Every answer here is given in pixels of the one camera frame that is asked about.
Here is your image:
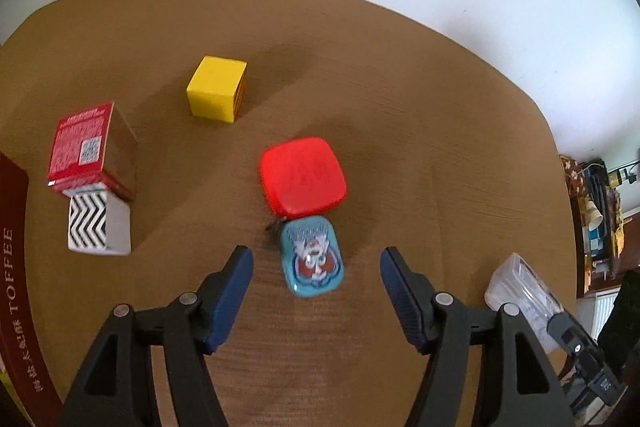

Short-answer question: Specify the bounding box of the white paper cup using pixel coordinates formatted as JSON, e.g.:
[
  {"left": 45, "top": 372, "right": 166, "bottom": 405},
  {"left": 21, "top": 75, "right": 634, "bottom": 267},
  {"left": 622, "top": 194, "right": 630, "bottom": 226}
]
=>
[{"left": 586, "top": 199, "right": 605, "bottom": 230}]

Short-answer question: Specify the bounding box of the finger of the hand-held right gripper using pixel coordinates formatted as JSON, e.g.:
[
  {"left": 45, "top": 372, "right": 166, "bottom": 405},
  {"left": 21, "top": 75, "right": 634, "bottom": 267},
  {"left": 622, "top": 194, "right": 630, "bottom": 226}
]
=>
[{"left": 546, "top": 311, "right": 627, "bottom": 408}]

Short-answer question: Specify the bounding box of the clear labelled plastic box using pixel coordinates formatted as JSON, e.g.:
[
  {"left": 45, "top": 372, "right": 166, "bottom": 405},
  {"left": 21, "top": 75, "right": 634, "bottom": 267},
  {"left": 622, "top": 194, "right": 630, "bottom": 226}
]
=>
[{"left": 484, "top": 252, "right": 571, "bottom": 355}]

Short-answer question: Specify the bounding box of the black white zigzag box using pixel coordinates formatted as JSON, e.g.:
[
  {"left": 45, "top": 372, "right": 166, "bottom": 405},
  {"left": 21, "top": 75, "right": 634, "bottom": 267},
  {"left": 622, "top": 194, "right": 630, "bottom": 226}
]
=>
[{"left": 67, "top": 189, "right": 133, "bottom": 256}]

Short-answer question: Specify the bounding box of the dark wooden side cabinet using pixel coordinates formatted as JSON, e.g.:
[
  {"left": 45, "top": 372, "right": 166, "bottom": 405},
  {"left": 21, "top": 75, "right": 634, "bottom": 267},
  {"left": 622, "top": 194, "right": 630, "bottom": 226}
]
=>
[{"left": 559, "top": 154, "right": 640, "bottom": 298}]

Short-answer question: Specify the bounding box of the red rounded case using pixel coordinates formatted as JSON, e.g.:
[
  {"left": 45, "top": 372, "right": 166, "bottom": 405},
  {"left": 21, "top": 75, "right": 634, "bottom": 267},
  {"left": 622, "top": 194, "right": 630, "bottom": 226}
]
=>
[{"left": 258, "top": 136, "right": 348, "bottom": 219}]

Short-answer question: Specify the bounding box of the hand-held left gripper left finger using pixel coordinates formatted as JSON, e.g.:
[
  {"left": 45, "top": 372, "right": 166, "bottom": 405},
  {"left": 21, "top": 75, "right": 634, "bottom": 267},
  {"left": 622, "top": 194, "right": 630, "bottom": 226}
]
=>
[{"left": 59, "top": 245, "right": 255, "bottom": 427}]

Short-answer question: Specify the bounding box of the white radiator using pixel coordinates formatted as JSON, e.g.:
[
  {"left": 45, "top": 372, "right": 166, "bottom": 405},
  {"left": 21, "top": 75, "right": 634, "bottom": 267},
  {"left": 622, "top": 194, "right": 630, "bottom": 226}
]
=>
[{"left": 582, "top": 292, "right": 618, "bottom": 338}]

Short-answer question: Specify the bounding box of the brown floral patterned box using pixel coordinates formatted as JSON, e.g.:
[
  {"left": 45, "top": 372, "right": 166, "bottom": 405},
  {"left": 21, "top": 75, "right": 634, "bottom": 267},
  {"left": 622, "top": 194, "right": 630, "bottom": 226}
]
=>
[{"left": 560, "top": 155, "right": 586, "bottom": 195}]

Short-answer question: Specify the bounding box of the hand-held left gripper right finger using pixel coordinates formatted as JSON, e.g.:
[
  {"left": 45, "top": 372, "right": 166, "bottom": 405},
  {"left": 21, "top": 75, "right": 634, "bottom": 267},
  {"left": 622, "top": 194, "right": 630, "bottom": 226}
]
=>
[{"left": 380, "top": 247, "right": 576, "bottom": 427}]

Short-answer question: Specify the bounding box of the yellow cube box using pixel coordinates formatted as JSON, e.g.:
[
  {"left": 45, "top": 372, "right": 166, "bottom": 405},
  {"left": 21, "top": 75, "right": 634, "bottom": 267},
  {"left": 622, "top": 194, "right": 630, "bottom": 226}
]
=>
[{"left": 186, "top": 55, "right": 248, "bottom": 124}]

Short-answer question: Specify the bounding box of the red box with white label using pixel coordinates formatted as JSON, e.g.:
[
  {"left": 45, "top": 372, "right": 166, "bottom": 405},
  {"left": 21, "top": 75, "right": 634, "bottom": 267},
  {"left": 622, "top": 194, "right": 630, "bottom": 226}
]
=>
[{"left": 46, "top": 102, "right": 138, "bottom": 202}]

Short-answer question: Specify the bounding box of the small teal tin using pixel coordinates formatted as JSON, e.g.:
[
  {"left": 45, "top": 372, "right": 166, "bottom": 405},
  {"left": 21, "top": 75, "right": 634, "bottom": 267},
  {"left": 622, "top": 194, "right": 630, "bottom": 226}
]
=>
[{"left": 270, "top": 215, "right": 346, "bottom": 298}]

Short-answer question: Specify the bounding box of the dark red toffee tin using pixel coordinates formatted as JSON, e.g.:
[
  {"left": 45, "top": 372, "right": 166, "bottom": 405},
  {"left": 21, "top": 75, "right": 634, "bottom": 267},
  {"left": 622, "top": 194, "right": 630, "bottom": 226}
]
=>
[{"left": 0, "top": 152, "right": 66, "bottom": 427}]

